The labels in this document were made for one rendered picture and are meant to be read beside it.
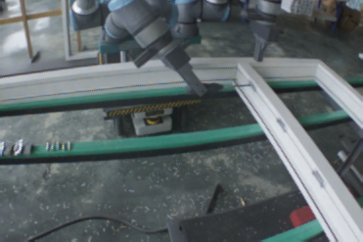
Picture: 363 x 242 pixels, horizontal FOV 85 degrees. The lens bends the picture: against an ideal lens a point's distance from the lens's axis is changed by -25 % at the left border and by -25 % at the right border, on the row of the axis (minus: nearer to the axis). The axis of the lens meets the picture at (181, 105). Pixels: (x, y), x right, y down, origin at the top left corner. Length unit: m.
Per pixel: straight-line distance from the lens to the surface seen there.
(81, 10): 1.40
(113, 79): 0.81
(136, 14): 0.65
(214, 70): 0.86
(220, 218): 0.83
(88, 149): 0.63
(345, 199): 0.57
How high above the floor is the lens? 1.31
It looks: 37 degrees down
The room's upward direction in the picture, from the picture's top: 5 degrees clockwise
